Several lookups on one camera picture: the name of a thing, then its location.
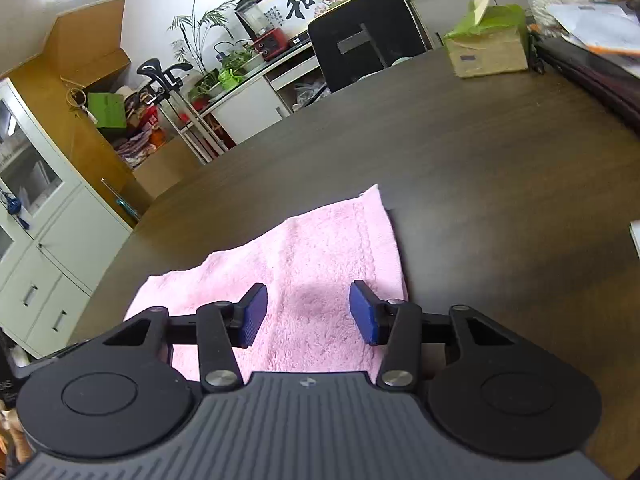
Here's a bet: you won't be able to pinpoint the cardboard box on floor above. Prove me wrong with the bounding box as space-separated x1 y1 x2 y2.
134 136 202 200

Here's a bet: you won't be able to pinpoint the pile of clothes and bags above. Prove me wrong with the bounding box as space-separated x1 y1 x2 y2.
87 86 167 169

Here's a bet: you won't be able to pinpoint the papers pile on desk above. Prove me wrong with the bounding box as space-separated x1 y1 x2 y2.
527 0 639 58

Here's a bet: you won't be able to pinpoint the black headrest chair frame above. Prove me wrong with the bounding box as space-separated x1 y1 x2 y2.
137 58 229 165

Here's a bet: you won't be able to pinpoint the pink towel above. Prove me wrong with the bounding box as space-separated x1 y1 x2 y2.
126 186 407 377

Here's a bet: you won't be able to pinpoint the grey metal cabinet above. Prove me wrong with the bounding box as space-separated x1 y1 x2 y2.
1 79 131 358

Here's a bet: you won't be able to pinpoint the tissue box with green cover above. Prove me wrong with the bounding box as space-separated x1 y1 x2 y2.
444 0 529 79

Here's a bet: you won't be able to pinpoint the green potted plants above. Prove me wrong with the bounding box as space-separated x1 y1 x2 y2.
168 0 266 108

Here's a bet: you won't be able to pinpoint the white sideboard cabinet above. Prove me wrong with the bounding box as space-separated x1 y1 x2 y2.
192 39 324 150

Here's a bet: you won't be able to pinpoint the red blender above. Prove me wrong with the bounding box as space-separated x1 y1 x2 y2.
234 0 288 61

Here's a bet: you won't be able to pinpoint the black office chair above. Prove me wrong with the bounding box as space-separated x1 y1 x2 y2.
308 0 426 92

